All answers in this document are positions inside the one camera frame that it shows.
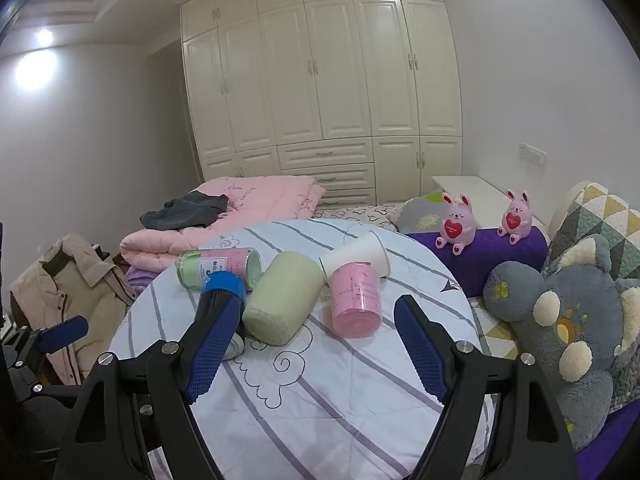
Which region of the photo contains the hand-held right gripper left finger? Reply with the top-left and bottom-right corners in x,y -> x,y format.
52,291 -> 246,480

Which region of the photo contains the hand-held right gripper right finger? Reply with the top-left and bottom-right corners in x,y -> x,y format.
394,294 -> 581,480

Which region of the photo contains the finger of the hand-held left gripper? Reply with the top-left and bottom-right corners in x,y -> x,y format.
22,316 -> 90,361

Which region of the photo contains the blue cup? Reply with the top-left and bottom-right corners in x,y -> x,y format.
200,271 -> 247,361

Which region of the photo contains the plain green cup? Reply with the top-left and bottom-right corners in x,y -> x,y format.
242,251 -> 326,346

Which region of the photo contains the green cup with pink label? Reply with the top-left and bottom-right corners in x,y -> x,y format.
175,247 -> 263,292

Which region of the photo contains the white cup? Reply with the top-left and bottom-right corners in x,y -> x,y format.
319,231 -> 389,281

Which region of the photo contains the beige jacket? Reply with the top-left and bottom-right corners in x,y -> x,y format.
10,233 -> 137,386

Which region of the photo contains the purple cloth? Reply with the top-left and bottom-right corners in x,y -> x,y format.
125,265 -> 167,294

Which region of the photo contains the purple cushion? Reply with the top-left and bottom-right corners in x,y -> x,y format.
404,225 -> 549,299

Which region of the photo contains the pink rabbit toy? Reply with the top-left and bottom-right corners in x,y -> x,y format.
496,189 -> 534,246
434,192 -> 477,255

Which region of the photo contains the grey flower pillow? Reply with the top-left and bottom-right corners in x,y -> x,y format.
387,190 -> 456,235

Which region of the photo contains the dark grey cloth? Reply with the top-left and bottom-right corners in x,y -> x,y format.
140,193 -> 230,231

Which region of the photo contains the heart print bed sheet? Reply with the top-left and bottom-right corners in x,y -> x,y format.
312,203 -> 407,234

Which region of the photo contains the grey plush toy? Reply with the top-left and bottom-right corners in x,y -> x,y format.
483,234 -> 640,454

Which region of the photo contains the pink quilt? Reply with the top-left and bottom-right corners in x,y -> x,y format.
120,176 -> 327,274

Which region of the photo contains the white nightstand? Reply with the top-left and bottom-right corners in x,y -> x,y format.
431,175 -> 546,232

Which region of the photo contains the patchwork quilted cushion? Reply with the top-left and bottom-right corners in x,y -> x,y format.
542,181 -> 640,413

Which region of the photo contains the cream wardrobe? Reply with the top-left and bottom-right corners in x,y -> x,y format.
180,0 -> 464,209

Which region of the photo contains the white wall switch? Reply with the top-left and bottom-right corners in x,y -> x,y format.
518,142 -> 547,166

